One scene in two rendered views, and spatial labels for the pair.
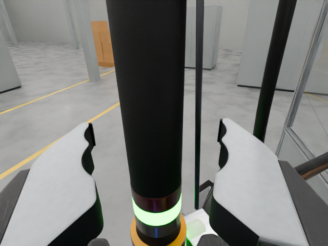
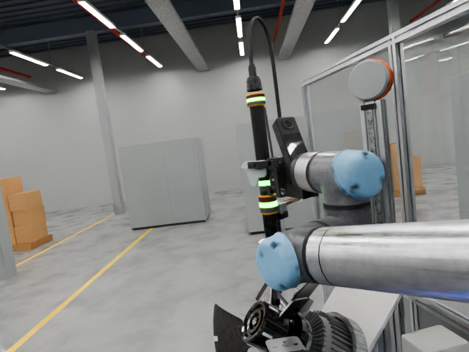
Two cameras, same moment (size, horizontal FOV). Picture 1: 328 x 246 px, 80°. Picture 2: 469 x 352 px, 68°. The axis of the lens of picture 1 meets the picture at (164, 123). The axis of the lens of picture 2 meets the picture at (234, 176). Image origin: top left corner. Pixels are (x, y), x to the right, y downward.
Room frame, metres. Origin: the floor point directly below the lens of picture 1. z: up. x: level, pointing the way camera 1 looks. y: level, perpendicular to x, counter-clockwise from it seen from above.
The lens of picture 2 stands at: (-0.64, 0.37, 1.71)
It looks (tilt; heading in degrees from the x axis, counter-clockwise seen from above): 5 degrees down; 339
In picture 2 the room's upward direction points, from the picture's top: 7 degrees counter-clockwise
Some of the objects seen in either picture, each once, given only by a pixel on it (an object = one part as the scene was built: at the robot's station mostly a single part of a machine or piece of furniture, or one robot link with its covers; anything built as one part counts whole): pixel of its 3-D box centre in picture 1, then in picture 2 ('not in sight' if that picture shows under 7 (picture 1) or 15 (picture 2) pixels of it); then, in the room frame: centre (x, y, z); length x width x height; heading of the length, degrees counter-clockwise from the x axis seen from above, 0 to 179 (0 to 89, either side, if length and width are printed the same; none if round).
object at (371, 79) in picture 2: not in sight; (370, 80); (0.41, -0.64, 1.88); 0.17 x 0.15 x 0.16; 171
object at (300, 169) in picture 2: not in sight; (317, 171); (-0.11, 0.00, 1.64); 0.08 x 0.05 x 0.08; 91
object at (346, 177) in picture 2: not in sight; (344, 175); (-0.19, 0.00, 1.63); 0.11 x 0.08 x 0.09; 1
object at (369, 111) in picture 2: not in sight; (375, 185); (0.39, -0.60, 1.48); 0.05 x 0.03 x 0.62; 26
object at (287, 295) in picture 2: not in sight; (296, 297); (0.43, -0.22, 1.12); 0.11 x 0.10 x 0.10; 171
